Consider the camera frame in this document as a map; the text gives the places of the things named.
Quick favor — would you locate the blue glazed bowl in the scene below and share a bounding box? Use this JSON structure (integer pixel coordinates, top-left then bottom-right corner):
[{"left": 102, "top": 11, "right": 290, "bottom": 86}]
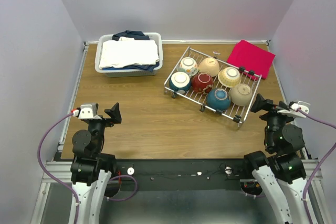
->
[{"left": 206, "top": 88, "right": 231, "bottom": 111}]

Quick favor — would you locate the beige stoneware bowl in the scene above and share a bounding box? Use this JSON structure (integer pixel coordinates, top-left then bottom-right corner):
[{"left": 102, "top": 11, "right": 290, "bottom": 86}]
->
[{"left": 229, "top": 83, "right": 253, "bottom": 106}]

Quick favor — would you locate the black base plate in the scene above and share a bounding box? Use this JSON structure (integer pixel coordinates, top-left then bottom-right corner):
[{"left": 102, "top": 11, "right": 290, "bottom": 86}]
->
[{"left": 113, "top": 158, "right": 254, "bottom": 191}]

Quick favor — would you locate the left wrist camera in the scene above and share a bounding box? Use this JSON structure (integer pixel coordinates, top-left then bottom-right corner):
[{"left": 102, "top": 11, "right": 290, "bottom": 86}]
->
[{"left": 72, "top": 103, "right": 102, "bottom": 120}]

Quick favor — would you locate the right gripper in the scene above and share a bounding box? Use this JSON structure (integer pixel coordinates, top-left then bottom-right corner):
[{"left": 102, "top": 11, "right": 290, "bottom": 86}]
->
[{"left": 250, "top": 92, "right": 297, "bottom": 149}]

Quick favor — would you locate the white folded towel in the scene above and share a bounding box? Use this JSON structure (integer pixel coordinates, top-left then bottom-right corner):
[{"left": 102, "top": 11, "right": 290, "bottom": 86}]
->
[{"left": 99, "top": 40, "right": 159, "bottom": 69}]

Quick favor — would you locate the silver wire dish rack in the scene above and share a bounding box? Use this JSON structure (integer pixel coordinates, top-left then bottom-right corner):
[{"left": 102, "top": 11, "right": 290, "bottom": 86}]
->
[{"left": 164, "top": 47, "right": 261, "bottom": 126}]

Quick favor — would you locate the white plastic laundry basket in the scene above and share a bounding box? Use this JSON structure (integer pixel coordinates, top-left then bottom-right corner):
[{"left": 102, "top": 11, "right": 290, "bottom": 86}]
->
[{"left": 94, "top": 33, "right": 163, "bottom": 78}]

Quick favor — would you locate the red flower bowl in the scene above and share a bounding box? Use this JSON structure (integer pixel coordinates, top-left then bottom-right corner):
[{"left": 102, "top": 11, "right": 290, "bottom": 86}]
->
[{"left": 192, "top": 73, "right": 214, "bottom": 94}]

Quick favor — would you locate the yellow dotted bowl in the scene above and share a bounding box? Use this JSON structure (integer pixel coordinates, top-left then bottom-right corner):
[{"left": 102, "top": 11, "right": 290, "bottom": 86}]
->
[{"left": 218, "top": 67, "right": 241, "bottom": 88}]

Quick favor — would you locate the aluminium frame rail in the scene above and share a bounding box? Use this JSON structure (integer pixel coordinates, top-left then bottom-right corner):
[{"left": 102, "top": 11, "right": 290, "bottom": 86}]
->
[{"left": 30, "top": 41, "right": 90, "bottom": 223}]

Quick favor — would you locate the teal white bowl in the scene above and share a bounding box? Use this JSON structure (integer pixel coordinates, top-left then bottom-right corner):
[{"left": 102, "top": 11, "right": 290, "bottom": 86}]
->
[{"left": 169, "top": 72, "right": 191, "bottom": 94}]

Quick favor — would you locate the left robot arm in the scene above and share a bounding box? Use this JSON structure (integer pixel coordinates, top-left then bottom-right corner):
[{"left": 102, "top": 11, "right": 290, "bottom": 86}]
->
[{"left": 69, "top": 102, "right": 122, "bottom": 223}]

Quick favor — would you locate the peach speckled bowl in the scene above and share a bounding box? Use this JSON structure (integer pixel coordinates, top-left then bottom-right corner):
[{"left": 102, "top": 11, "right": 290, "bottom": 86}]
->
[{"left": 198, "top": 57, "right": 220, "bottom": 77}]

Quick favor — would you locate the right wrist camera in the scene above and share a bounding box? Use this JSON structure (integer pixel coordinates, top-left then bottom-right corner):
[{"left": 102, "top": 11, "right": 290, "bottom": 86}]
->
[{"left": 277, "top": 101, "right": 310, "bottom": 118}]

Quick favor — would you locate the white floral bowl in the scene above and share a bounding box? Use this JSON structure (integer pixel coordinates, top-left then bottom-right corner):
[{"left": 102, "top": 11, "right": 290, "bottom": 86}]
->
[{"left": 177, "top": 57, "right": 199, "bottom": 77}]

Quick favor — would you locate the pink folded cloth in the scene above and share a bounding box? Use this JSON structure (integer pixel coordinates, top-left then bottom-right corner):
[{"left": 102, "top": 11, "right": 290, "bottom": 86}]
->
[{"left": 227, "top": 40, "right": 275, "bottom": 79}]

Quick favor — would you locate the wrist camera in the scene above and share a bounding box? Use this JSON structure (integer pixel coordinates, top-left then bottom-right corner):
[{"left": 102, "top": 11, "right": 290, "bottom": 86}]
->
[
  {"left": 277, "top": 101, "right": 310, "bottom": 118},
  {"left": 72, "top": 103, "right": 102, "bottom": 120}
]

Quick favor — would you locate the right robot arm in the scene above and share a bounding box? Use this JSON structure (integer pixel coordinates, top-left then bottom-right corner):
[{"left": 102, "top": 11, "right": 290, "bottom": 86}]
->
[{"left": 241, "top": 94, "right": 317, "bottom": 223}]

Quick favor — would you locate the dark blue clothing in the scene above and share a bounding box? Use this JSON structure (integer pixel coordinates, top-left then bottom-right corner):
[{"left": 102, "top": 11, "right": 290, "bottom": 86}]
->
[{"left": 101, "top": 30, "right": 159, "bottom": 71}]

